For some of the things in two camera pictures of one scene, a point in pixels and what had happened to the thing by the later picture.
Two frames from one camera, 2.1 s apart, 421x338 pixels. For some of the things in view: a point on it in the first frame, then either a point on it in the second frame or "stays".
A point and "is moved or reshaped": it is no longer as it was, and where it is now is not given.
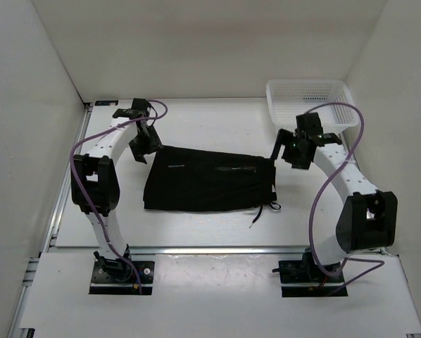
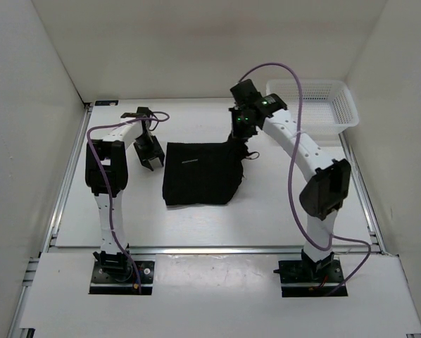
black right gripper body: x=292 y=151 -> x=240 y=127
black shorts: x=194 y=179 is moved or reshaped
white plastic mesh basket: x=331 y=98 stays
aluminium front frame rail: x=216 y=250 stays
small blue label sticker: x=105 y=102 stays
